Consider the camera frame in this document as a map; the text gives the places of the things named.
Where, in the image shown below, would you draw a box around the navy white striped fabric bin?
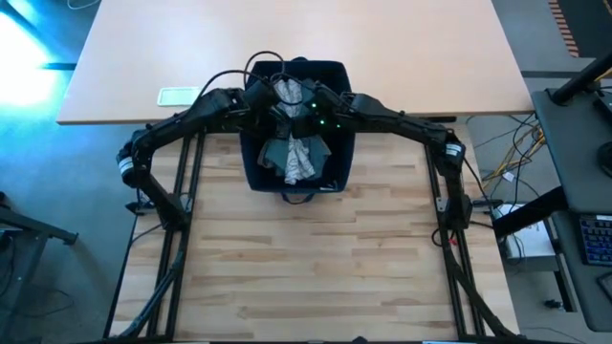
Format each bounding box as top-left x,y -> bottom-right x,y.
238,56 -> 358,205

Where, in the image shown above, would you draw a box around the dark rug with orange edge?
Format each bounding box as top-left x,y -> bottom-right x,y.
548,0 -> 612,58

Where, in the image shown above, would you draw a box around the grey metal side table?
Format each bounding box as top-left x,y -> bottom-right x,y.
0,190 -> 78,344

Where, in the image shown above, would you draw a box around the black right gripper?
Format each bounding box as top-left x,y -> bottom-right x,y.
292,79 -> 358,140

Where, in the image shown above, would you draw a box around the light wooden office desk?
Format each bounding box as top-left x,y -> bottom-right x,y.
55,0 -> 535,126

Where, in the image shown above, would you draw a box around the black aluminium table frame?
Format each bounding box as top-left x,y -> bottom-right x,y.
102,122 -> 527,344

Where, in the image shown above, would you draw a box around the white box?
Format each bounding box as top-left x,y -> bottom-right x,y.
496,204 -> 558,262

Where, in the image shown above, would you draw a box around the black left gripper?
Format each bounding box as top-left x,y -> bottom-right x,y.
240,78 -> 293,142

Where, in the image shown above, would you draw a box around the black backlit keyboard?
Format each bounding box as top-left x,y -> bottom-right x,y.
579,214 -> 612,267

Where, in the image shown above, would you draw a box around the yellow and black cable bundle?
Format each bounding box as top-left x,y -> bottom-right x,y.
480,114 -> 546,190

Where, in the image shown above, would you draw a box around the black monitor pole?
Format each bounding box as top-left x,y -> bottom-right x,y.
549,54 -> 612,106

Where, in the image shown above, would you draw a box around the dark grey side desk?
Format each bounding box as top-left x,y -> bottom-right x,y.
531,88 -> 612,333

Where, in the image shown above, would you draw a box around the teal green shorts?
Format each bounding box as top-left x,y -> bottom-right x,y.
257,132 -> 333,181

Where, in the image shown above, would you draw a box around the white leaf-print cloth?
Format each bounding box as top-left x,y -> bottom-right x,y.
273,77 -> 318,186

